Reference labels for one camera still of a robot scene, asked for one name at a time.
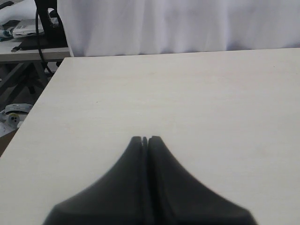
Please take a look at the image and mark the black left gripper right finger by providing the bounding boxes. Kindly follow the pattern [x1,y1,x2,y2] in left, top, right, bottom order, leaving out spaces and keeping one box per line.
[147,136,257,225]

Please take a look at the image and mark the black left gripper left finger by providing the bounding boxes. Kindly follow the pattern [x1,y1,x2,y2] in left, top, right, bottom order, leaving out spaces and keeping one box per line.
[44,136,154,225]

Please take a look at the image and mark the white device on floor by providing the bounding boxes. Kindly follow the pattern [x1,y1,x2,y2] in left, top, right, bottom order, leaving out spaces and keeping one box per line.
[0,103,33,129]

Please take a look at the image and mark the grey side table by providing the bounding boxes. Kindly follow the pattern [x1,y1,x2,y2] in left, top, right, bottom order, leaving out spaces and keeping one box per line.
[0,38,71,99]

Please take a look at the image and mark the white backdrop curtain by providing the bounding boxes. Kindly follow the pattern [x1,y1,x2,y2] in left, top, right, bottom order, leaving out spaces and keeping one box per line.
[57,0,300,57]

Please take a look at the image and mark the papers on side table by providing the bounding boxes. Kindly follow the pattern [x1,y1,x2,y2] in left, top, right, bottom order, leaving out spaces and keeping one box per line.
[0,19,36,42]

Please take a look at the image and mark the black cable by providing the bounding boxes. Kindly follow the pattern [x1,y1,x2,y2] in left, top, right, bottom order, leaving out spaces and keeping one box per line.
[34,0,56,75]

